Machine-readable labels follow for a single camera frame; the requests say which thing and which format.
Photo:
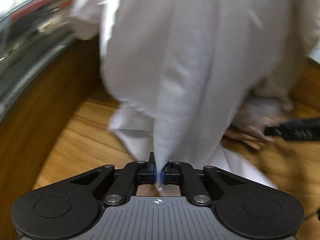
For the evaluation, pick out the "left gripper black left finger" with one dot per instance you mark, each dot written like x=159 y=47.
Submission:
x=115 y=187

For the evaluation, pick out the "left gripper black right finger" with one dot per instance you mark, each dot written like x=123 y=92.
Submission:
x=201 y=187

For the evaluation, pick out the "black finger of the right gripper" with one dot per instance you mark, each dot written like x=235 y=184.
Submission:
x=296 y=130

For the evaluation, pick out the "white shirt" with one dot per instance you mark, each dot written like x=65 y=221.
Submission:
x=181 y=69

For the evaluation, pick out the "beige cloth garment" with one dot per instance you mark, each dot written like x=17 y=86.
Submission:
x=276 y=87

